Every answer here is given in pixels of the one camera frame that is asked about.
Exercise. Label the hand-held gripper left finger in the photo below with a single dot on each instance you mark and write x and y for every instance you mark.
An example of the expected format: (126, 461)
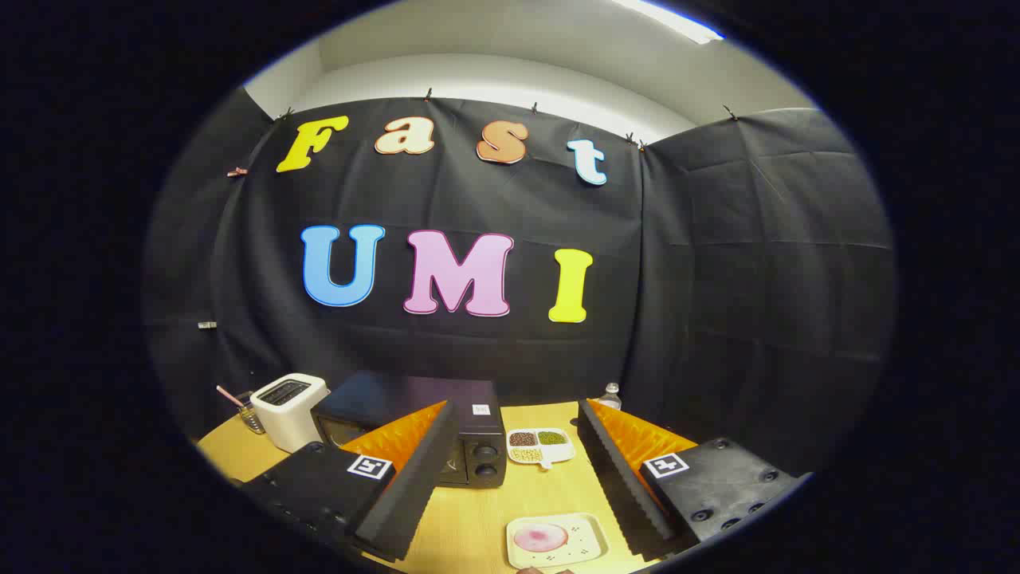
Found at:
(414, 478)

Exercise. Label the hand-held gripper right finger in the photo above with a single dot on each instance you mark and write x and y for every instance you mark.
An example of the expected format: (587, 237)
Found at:
(617, 478)

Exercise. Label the cream square tray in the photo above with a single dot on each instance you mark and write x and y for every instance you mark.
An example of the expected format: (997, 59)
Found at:
(586, 542)

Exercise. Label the black toaster oven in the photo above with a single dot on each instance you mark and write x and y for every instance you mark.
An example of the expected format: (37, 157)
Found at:
(382, 395)

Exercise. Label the pink ham slice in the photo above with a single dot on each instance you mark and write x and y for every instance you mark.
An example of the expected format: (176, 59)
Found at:
(540, 538)

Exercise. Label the white toaster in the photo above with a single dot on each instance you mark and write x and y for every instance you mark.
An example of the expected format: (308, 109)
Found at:
(287, 414)

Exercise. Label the white divided bean dish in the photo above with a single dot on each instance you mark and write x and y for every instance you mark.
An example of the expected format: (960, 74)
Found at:
(558, 454)

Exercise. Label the clear plastic bottle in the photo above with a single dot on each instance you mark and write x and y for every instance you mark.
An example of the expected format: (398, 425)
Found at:
(610, 399)

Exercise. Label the pink striped stick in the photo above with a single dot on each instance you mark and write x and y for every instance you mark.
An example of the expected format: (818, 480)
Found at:
(229, 396)

